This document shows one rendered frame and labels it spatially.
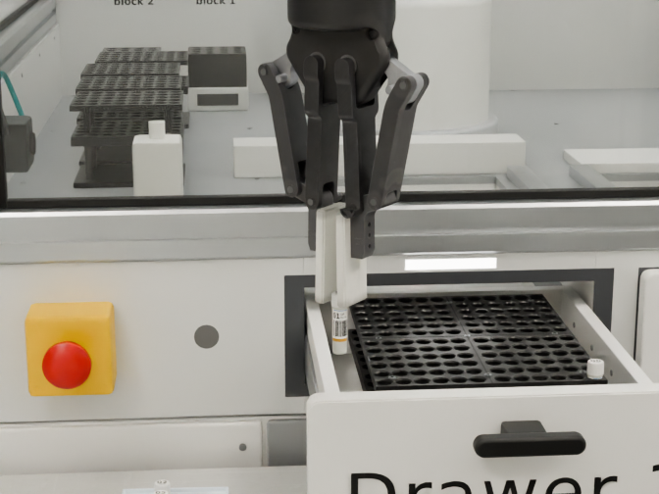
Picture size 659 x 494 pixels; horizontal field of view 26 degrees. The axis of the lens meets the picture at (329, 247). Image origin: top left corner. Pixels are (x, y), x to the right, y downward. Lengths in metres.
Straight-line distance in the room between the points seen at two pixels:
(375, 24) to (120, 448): 0.50
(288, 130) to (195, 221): 0.23
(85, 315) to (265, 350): 0.16
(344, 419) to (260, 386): 0.31
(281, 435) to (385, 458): 0.32
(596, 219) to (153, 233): 0.39
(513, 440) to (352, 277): 0.17
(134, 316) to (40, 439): 0.14
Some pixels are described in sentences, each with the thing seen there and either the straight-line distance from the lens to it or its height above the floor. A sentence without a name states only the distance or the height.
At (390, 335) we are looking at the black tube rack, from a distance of 1.18.
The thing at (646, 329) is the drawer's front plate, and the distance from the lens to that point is 1.30.
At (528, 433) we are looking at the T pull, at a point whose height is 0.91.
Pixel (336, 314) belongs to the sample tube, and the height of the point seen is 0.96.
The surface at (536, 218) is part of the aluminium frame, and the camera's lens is 1.26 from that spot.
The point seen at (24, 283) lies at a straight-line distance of 1.25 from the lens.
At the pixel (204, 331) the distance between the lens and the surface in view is 1.26.
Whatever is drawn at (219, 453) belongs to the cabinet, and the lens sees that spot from 1.30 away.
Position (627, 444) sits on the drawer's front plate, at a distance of 1.01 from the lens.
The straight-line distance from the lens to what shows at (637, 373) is 1.14.
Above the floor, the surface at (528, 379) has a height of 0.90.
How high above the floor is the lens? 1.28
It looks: 15 degrees down
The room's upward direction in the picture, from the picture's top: straight up
